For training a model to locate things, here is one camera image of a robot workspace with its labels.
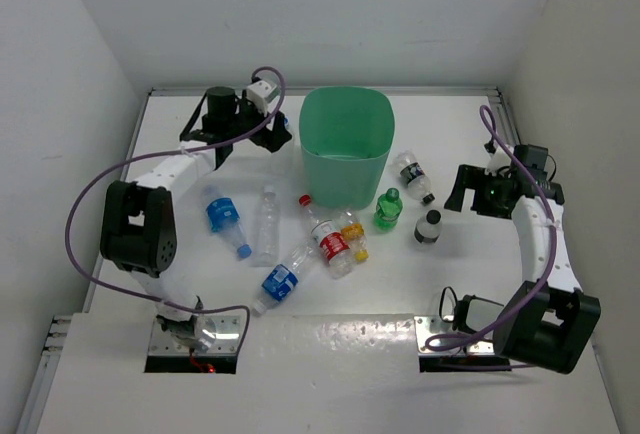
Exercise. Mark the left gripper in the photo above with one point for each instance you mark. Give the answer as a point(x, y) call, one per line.
point(272, 139)

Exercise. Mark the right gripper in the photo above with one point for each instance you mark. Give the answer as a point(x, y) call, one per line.
point(469, 177)

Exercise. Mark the red cap red label bottle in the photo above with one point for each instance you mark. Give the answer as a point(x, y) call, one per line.
point(324, 231)

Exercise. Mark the clear unlabelled plastic bottle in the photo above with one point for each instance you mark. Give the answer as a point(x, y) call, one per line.
point(266, 250)

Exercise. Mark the white cap blue label bottle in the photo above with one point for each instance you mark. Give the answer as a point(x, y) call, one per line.
point(284, 278)

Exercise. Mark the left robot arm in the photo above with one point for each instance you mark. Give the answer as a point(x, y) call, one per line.
point(138, 229)

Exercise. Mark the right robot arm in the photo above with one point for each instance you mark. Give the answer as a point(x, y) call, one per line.
point(549, 320)

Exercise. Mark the green plastic bin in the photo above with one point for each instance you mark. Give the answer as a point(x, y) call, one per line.
point(346, 134)

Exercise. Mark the black label clear bottle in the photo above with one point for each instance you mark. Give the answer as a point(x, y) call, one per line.
point(413, 177)

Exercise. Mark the black cap small bottle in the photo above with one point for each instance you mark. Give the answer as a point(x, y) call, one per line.
point(428, 229)

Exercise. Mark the green plastic bottle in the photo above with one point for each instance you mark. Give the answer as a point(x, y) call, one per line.
point(388, 209)

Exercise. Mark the yellow cap orange label bottle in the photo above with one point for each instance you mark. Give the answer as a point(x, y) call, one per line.
point(353, 233)

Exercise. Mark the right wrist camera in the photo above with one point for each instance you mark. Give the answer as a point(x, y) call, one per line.
point(501, 158)

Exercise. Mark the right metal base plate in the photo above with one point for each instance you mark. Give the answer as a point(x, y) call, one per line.
point(432, 325)

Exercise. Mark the metal base plate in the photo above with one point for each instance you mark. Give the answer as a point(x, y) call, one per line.
point(225, 329)
point(432, 325)

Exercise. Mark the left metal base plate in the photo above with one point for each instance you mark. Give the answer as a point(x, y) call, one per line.
point(225, 329)

